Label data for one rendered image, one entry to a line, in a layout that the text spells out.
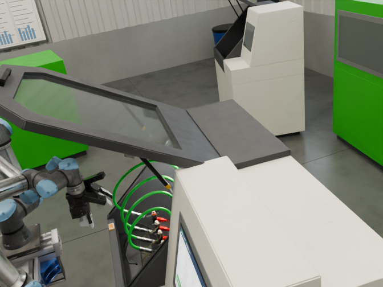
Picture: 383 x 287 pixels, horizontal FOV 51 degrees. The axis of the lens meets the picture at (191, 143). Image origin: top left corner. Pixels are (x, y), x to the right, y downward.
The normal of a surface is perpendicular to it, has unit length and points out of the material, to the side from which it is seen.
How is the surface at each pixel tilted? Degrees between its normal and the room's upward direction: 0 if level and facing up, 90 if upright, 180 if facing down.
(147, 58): 90
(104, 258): 0
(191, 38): 90
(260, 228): 0
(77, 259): 0
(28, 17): 90
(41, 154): 90
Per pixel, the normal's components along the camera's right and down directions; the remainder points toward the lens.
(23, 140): 0.47, 0.34
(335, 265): -0.14, -0.88
